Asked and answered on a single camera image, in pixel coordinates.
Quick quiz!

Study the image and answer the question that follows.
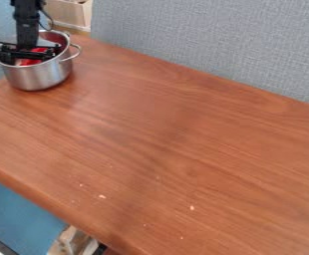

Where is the stainless steel pot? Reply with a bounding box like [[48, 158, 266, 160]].
[[0, 30, 81, 91]]

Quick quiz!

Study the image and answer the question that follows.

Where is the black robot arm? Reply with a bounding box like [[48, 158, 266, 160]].
[[0, 0, 61, 65]]

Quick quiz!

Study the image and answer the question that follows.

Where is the white frame under table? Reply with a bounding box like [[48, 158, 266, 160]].
[[46, 226, 98, 255]]

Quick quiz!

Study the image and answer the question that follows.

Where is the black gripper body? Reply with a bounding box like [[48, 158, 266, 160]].
[[0, 14, 61, 62]]

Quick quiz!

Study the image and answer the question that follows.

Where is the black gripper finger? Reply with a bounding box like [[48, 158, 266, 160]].
[[0, 53, 15, 65]]

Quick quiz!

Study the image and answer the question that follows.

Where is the black cable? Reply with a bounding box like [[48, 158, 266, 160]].
[[37, 9, 56, 32]]

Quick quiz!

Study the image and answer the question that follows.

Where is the beige wooden cabinet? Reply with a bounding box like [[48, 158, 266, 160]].
[[45, 0, 93, 32]]

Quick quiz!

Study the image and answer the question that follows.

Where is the red plastic block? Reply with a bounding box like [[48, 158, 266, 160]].
[[14, 48, 46, 66]]

